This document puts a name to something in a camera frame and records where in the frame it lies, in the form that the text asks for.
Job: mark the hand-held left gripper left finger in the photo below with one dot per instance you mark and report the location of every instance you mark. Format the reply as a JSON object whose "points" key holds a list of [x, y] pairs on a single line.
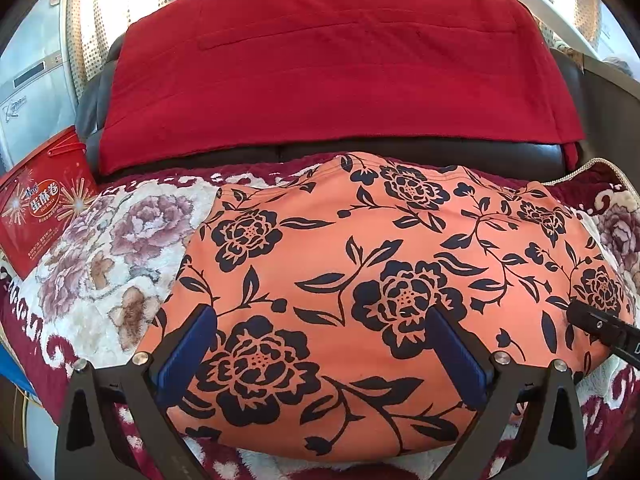
{"points": [[190, 355]]}

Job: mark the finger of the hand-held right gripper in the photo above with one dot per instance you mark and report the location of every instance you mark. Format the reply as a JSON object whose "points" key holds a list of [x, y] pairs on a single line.
{"points": [[600, 322]]}

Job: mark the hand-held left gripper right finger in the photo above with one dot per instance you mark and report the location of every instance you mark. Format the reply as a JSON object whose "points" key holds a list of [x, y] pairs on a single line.
{"points": [[460, 360]]}

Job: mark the orange floral garment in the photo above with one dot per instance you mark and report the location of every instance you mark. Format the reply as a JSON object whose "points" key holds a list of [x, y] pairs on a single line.
{"points": [[325, 240]]}

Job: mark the red and cream floral blanket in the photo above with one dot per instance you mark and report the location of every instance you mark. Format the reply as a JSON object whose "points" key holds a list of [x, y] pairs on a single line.
{"points": [[100, 240]]}

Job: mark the red snack box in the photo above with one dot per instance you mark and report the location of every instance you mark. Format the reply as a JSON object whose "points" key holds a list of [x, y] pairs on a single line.
{"points": [[45, 210]]}

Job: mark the black leather sofa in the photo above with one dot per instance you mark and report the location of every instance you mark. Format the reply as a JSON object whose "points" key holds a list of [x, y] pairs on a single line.
{"points": [[425, 152]]}

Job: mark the cream dotted curtain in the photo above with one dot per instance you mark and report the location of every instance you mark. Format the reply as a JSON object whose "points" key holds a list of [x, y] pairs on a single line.
{"points": [[92, 35], [585, 5]]}

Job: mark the white standing air conditioner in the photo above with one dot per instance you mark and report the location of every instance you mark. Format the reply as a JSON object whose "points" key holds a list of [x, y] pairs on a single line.
{"points": [[35, 75]]}

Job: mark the red cloth sofa cover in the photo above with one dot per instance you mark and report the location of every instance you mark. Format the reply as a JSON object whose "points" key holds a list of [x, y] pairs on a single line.
{"points": [[325, 60]]}

